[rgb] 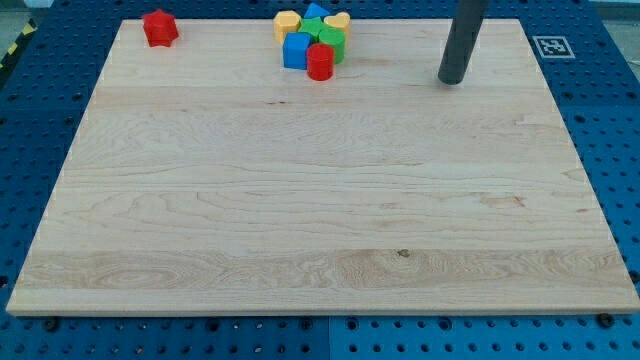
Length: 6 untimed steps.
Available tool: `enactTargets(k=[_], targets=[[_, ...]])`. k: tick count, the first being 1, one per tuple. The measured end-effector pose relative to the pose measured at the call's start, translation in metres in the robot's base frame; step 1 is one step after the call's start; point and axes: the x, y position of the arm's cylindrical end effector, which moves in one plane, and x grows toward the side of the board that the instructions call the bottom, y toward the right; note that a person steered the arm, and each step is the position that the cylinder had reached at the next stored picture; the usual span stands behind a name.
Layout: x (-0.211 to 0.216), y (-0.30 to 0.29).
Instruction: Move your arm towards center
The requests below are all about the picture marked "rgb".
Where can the blue triangle block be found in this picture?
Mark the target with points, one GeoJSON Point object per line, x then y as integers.
{"type": "Point", "coordinates": [315, 10]}

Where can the black bolt front left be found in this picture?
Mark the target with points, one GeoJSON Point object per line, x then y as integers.
{"type": "Point", "coordinates": [51, 324]}

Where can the yellow heart block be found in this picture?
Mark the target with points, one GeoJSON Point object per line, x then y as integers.
{"type": "Point", "coordinates": [340, 21]}

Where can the blue cube block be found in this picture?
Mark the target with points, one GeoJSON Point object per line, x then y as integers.
{"type": "Point", "coordinates": [294, 50]}

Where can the light wooden board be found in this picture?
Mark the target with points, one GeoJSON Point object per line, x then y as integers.
{"type": "Point", "coordinates": [205, 179]}

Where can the black bolt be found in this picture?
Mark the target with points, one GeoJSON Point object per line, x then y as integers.
{"type": "Point", "coordinates": [51, 324]}
{"type": "Point", "coordinates": [605, 320]}

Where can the red star block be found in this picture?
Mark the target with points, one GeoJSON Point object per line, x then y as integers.
{"type": "Point", "coordinates": [160, 28]}

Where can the white fiducial marker tag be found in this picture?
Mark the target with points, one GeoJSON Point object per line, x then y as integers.
{"type": "Point", "coordinates": [553, 47]}

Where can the yellow black hazard tape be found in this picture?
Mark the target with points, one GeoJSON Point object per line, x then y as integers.
{"type": "Point", "coordinates": [16, 49]}

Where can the red cylinder block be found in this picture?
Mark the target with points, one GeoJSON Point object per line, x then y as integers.
{"type": "Point", "coordinates": [320, 62]}

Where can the black bolt front right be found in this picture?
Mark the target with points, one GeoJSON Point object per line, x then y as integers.
{"type": "Point", "coordinates": [605, 320]}

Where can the green star block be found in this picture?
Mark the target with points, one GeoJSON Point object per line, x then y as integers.
{"type": "Point", "coordinates": [313, 27]}

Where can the dark grey cylindrical robot rod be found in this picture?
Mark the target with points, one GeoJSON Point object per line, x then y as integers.
{"type": "Point", "coordinates": [461, 40]}

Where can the green cylinder block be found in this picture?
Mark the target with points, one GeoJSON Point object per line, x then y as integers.
{"type": "Point", "coordinates": [336, 39]}

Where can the yellow hexagon block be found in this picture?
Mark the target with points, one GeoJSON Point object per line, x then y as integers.
{"type": "Point", "coordinates": [285, 22]}

